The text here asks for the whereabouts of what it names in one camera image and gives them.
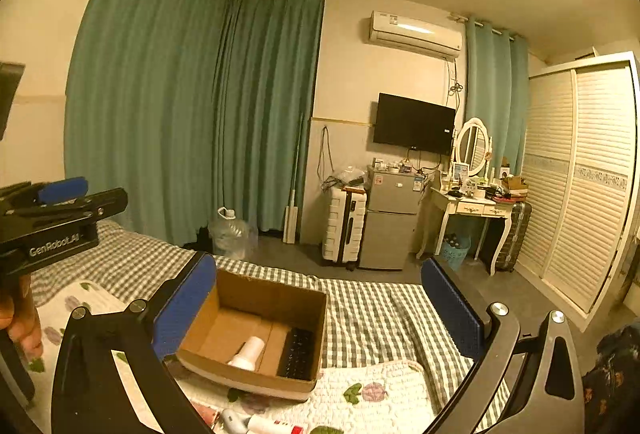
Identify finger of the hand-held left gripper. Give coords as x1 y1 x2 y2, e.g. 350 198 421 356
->
0 187 128 242
0 177 90 215

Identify small open cardboard carton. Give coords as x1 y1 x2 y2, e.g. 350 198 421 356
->
501 175 530 195

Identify brown cardboard box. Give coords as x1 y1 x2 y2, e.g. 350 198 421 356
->
177 268 328 402

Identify white oval mirror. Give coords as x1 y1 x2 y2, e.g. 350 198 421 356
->
452 117 493 178

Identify white air conditioner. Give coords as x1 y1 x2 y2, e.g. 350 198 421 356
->
368 11 465 62

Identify dark floral cloth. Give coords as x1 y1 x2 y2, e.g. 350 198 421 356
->
580 324 640 434

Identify grey small fridge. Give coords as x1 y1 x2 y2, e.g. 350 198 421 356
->
359 165 425 271

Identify large green curtain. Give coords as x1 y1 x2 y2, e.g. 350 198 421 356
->
65 0 236 246

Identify clear water jug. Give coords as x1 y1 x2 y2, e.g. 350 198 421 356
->
207 207 259 260

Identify black wall television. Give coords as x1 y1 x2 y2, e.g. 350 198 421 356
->
374 93 457 156

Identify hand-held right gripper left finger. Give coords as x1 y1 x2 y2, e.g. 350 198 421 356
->
51 251 217 434

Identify clear plastic bag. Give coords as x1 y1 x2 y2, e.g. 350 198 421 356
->
332 167 368 188

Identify black rectangular device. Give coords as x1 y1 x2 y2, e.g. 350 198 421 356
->
276 326 317 380

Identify red-capped white bottle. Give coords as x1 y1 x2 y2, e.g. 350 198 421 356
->
245 415 306 434

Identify white louvred wardrobe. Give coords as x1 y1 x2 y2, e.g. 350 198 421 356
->
515 52 640 321

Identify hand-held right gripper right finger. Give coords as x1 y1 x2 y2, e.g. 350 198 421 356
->
421 257 586 434

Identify air conditioner cables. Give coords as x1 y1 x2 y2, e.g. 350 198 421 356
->
445 57 463 115

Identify white suitcase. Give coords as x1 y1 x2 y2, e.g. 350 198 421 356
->
321 187 368 271

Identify white plastic case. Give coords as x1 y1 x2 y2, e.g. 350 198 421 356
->
220 408 251 434

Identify green checkered bed sheet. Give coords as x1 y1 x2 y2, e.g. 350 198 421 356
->
30 219 511 434

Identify person's left hand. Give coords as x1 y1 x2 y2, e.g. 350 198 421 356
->
0 273 44 361

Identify dark suitcase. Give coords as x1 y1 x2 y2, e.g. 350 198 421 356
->
497 200 532 273

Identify white cylindrical bottle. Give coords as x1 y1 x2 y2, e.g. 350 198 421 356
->
229 336 266 371

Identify green corner curtain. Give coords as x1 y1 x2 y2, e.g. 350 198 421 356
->
212 0 325 241

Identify white dressing table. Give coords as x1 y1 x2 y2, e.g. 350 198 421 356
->
417 184 516 276

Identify hanging wall cable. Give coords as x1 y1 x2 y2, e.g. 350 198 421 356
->
316 125 335 188

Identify pink item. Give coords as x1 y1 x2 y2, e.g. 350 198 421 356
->
192 401 222 430

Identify narrow green curtain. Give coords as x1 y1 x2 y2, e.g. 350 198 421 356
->
465 17 530 176

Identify blue plastic basket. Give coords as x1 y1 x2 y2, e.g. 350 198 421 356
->
437 234 472 271

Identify white flat mop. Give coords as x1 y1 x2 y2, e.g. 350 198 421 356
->
282 111 305 244

